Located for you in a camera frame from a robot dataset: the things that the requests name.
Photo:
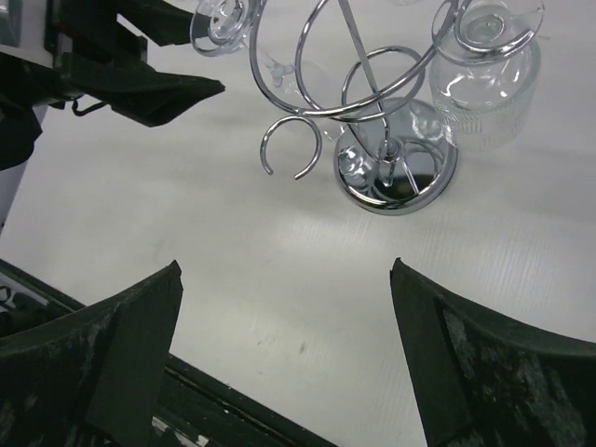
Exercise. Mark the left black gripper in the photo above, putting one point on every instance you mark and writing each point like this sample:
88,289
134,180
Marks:
117,30

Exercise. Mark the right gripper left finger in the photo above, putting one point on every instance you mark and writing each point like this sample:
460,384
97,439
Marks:
84,375

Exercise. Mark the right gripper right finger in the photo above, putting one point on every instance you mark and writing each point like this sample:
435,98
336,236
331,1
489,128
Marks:
481,378

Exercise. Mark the chrome wine glass rack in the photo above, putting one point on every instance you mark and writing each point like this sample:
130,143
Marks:
393,158

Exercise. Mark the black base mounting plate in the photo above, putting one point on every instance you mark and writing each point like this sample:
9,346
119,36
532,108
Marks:
194,409

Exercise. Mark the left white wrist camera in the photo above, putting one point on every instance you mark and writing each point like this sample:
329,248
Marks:
23,24

